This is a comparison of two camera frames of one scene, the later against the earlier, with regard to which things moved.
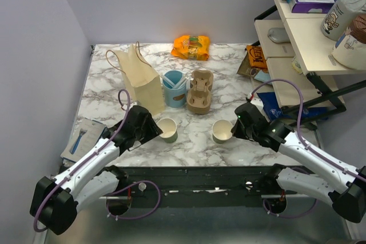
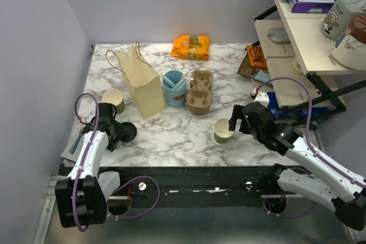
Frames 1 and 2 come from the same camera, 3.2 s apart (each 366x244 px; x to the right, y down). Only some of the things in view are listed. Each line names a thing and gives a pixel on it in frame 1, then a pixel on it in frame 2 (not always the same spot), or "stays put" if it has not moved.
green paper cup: [168, 127] -> [115, 98]
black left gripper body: [137, 133] -> [118, 127]
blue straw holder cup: [176, 83] stays put
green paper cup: [221, 131] stays put
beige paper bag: [143, 80] stays put
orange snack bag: [191, 47] stays put
